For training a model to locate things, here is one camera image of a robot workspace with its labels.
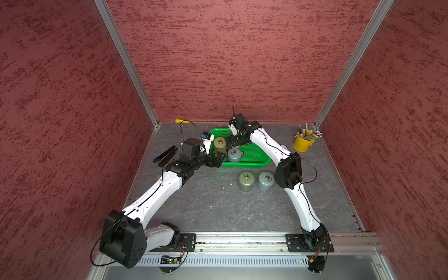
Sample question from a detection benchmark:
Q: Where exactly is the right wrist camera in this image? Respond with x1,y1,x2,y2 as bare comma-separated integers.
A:
228,113,248,135

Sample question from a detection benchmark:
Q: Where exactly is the yellow marker at wall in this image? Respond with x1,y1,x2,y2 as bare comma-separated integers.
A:
175,119,190,124

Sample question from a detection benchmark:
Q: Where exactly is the yellow pen cup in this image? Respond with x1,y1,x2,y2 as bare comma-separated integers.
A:
294,129,316,153

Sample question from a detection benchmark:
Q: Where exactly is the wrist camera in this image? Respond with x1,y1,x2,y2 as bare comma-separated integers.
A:
228,113,248,135
201,131,215,155

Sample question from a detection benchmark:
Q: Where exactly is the grey-blue tea canister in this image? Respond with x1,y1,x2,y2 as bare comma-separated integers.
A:
257,171,275,193

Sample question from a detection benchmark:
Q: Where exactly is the beige tea canister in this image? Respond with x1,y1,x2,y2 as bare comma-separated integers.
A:
213,136,227,149

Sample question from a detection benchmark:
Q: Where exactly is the aluminium front rail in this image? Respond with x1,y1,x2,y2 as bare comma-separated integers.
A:
88,232,396,280

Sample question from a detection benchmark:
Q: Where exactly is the olive tea canister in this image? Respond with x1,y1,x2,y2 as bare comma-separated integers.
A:
213,148,227,155

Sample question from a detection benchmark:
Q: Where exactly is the aluminium frame post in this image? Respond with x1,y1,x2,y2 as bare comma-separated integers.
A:
314,0,394,129
94,0,160,129

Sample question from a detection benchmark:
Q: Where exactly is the black tongs tool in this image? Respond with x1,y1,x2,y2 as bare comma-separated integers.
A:
153,145,178,168

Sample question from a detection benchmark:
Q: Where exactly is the left aluminium frame post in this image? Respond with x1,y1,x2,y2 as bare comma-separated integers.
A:
94,0,160,129

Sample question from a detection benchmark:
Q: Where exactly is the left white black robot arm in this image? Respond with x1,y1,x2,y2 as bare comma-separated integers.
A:
95,138,225,268

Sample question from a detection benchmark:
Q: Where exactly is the green plastic basket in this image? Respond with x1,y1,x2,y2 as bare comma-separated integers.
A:
210,128,271,169

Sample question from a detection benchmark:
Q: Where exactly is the right aluminium frame post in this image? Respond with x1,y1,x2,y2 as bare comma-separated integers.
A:
314,0,394,129

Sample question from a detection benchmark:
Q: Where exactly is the green tea canister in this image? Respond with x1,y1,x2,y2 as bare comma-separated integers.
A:
238,171,255,192

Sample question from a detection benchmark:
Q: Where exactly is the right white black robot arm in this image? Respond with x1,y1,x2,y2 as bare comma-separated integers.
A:
226,114,330,252

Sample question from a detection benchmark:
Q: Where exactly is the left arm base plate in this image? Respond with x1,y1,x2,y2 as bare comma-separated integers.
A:
149,233,197,253

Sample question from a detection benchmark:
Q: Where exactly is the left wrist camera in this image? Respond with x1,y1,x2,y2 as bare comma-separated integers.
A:
201,131,215,155

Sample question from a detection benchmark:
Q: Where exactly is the grey tea canister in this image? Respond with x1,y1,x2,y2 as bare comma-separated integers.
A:
227,148,243,162

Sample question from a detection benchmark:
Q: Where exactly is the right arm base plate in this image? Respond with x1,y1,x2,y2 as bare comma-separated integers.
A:
285,234,334,254

